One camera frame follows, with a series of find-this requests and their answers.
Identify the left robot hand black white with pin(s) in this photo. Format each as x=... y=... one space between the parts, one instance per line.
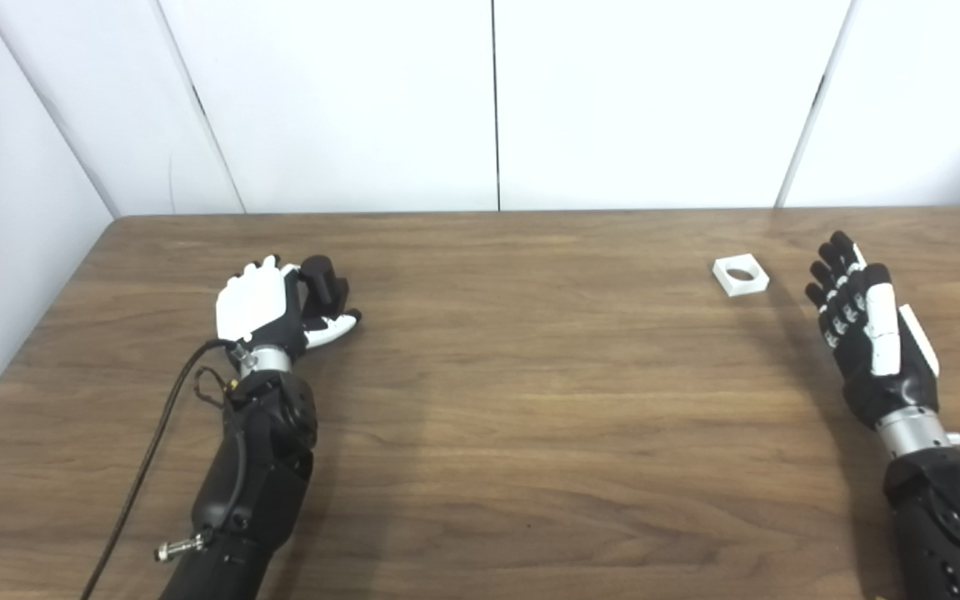
x=251 y=304

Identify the black peg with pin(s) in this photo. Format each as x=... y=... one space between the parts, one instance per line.
x=323 y=279

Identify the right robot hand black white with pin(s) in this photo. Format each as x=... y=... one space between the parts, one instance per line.
x=867 y=375

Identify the white square piece with hole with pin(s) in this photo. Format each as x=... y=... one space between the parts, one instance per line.
x=738 y=287

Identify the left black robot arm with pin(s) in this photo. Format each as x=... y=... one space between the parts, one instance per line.
x=263 y=467

